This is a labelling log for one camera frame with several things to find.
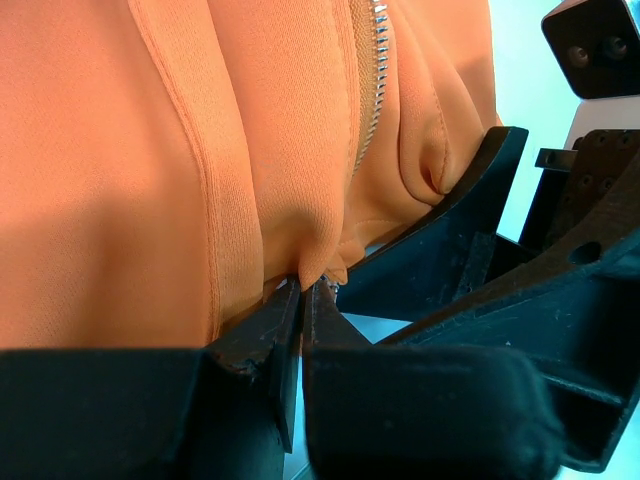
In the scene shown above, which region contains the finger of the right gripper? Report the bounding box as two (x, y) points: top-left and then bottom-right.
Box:
(337, 127), (528, 322)
(383, 209), (639, 473)

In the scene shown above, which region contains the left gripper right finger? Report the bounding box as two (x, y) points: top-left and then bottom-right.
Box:
(303, 281), (565, 479)

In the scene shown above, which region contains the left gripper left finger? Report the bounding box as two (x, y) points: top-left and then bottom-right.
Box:
(1, 280), (301, 479)

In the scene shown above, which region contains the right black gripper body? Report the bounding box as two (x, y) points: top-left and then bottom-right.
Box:
(519, 130), (639, 252)

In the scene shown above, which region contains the orange zip jacket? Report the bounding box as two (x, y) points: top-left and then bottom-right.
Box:
(1, 1), (499, 349)

